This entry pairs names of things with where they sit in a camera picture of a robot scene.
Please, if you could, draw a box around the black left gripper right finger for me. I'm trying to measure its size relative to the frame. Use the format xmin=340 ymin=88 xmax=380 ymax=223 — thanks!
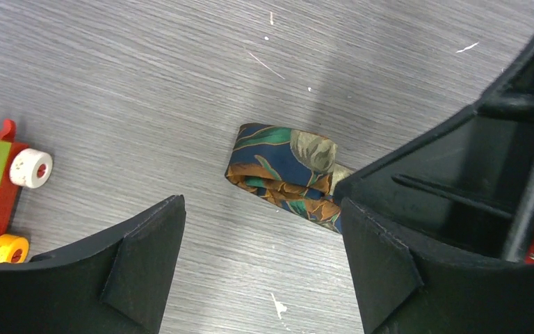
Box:
xmin=341 ymin=199 xmax=534 ymax=333

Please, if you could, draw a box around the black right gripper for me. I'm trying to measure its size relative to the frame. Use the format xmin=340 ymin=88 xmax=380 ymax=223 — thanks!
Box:
xmin=334 ymin=35 xmax=534 ymax=264

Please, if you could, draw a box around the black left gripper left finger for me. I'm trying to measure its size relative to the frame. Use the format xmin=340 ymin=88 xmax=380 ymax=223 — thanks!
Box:
xmin=0 ymin=196 xmax=186 ymax=333

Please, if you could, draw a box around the blue orange green tie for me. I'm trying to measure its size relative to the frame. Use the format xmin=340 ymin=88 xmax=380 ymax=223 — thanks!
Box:
xmin=225 ymin=123 xmax=352 ymax=233

